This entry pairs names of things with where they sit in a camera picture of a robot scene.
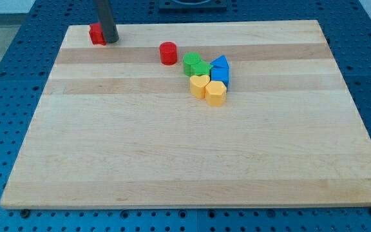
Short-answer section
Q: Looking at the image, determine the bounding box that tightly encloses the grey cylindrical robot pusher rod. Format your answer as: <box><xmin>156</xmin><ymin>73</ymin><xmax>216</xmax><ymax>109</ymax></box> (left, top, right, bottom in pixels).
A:
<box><xmin>93</xmin><ymin>0</ymin><xmax>119</xmax><ymax>43</ymax></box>

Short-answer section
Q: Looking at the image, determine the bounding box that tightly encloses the blue triangle block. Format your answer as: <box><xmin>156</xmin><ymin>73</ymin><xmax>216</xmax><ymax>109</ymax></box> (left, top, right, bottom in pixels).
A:
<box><xmin>211</xmin><ymin>55</ymin><xmax>229</xmax><ymax>69</ymax></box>

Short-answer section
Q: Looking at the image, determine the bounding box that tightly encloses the red star block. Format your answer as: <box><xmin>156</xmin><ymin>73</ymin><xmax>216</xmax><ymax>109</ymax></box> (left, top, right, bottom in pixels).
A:
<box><xmin>89</xmin><ymin>23</ymin><xmax>106</xmax><ymax>46</ymax></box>

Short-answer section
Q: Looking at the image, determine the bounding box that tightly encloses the blue cube block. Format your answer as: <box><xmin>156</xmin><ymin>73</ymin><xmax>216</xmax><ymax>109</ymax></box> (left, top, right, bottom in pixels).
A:
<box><xmin>211</xmin><ymin>67</ymin><xmax>229</xmax><ymax>88</ymax></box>

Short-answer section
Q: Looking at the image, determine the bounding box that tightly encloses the green cylinder block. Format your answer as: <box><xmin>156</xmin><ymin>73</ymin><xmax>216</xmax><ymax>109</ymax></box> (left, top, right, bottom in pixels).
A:
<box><xmin>183</xmin><ymin>52</ymin><xmax>202</xmax><ymax>77</ymax></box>

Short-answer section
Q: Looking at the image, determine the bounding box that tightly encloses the yellow heart block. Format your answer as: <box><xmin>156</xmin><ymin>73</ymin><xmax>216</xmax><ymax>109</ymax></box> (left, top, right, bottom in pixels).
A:
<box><xmin>189</xmin><ymin>75</ymin><xmax>211</xmax><ymax>99</ymax></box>

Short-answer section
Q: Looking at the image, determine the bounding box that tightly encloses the yellow hexagon block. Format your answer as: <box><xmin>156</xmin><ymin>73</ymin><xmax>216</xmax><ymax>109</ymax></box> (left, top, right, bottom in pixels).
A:
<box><xmin>205</xmin><ymin>81</ymin><xmax>227</xmax><ymax>106</ymax></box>

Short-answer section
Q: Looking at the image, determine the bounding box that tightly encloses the red cylinder block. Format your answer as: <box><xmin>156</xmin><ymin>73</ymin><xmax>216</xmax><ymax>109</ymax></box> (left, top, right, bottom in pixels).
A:
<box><xmin>159</xmin><ymin>41</ymin><xmax>178</xmax><ymax>65</ymax></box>

